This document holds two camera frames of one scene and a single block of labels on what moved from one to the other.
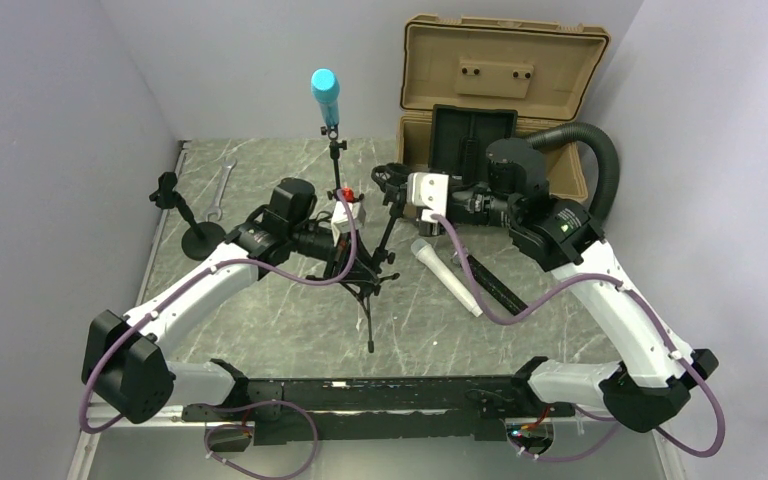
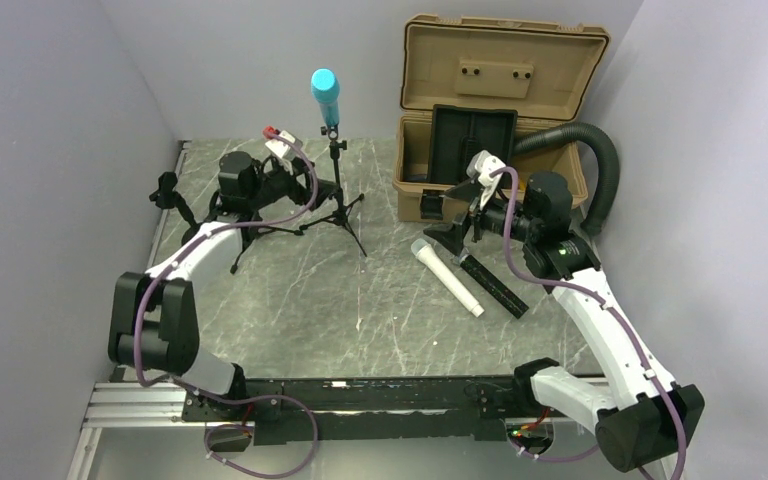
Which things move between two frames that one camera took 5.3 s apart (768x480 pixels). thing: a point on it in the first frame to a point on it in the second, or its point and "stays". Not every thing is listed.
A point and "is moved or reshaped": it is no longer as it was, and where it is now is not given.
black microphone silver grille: x=496 y=289 stays
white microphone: x=430 y=258 stays
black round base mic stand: x=200 y=239 stays
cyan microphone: x=325 y=87 stays
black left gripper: x=361 y=270 to x=299 y=193
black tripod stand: x=350 y=267 is moved or reshaped
